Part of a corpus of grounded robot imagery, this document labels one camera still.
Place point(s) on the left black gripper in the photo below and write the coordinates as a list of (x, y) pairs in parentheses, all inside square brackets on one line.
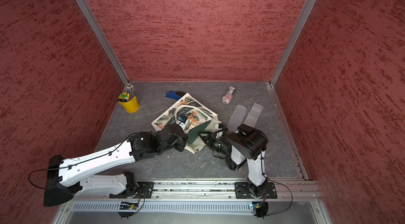
[(183, 140)]

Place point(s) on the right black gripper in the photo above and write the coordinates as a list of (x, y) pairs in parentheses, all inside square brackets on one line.
[(211, 136)]

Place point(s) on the clear ribbed pencil case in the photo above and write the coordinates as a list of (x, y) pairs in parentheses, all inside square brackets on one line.
[(236, 118)]

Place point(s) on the floral canvas tote bag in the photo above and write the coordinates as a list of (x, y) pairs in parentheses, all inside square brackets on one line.
[(193, 117)]

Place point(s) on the green pencil case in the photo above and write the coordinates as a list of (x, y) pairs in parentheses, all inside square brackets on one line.
[(193, 133)]

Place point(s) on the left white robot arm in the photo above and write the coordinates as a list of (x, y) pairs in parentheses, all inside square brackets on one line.
[(69, 178)]

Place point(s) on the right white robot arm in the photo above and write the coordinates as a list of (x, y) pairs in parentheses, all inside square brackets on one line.
[(246, 145)]

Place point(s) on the blue black stapler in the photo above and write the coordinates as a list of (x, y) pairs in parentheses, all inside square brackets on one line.
[(174, 95)]

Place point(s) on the flag pattern can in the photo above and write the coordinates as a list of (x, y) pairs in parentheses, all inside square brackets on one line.
[(228, 96)]

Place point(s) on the yellow pen cup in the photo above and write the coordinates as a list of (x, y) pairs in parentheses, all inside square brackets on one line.
[(129, 100)]

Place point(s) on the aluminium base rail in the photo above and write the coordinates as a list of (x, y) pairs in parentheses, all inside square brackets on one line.
[(224, 196)]

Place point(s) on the right corner aluminium post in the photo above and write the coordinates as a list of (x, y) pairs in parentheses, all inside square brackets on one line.
[(300, 23)]

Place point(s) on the corner aluminium post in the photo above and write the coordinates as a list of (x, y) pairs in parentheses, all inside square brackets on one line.
[(91, 19), (300, 23)]

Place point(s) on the left corner aluminium post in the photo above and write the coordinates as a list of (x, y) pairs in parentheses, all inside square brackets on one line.
[(91, 19)]

